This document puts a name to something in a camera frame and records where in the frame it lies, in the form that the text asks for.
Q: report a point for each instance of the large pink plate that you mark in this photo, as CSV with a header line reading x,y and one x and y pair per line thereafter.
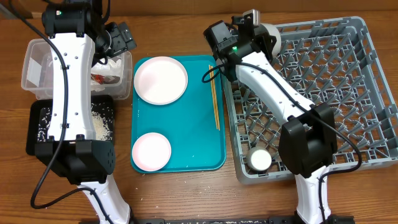
x,y
160,80

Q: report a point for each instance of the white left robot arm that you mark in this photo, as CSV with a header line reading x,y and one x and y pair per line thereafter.
x,y
80,36

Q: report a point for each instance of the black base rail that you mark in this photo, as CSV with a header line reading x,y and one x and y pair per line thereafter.
x,y
333,219

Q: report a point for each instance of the pile of rice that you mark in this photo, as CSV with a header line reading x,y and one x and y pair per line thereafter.
x,y
103,121

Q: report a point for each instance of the black plastic bin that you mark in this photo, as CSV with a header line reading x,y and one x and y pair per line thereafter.
x,y
34,118

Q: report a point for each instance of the small pink plate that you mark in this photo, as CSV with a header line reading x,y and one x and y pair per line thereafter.
x,y
151,152

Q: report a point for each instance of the wooden chopstick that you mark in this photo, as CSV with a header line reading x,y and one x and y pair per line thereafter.
x,y
214,100
217,103

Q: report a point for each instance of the white cup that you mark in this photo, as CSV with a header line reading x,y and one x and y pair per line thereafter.
x,y
258,159

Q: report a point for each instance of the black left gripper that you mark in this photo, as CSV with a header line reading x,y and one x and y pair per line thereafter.
x,y
123,40

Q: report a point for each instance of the teal plastic tray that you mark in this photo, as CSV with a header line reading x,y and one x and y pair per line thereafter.
x,y
197,143

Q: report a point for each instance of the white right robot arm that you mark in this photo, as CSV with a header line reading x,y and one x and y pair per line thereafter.
x,y
243,51

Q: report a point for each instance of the clear plastic bin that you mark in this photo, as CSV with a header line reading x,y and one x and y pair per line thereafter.
x,y
37,73

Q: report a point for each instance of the grey bowl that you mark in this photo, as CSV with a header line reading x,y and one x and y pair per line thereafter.
x,y
275,34

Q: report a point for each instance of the grey dishwasher rack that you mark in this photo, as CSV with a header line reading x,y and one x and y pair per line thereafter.
x,y
329,61

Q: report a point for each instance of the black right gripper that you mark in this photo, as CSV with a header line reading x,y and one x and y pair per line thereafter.
x,y
263,39

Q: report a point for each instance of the white plastic wrapper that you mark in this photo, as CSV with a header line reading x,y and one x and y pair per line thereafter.
x,y
104,75

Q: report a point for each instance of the cardboard box wall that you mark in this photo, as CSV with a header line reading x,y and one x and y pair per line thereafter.
x,y
320,8

